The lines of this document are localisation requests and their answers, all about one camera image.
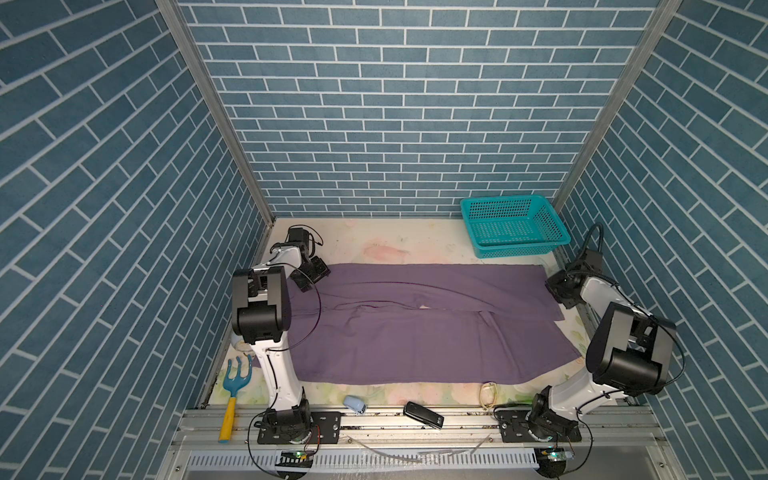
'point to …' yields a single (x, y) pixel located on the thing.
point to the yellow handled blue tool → (233, 383)
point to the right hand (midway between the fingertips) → (550, 281)
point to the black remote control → (428, 417)
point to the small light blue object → (354, 403)
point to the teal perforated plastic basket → (507, 226)
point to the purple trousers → (384, 323)
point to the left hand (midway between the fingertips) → (322, 275)
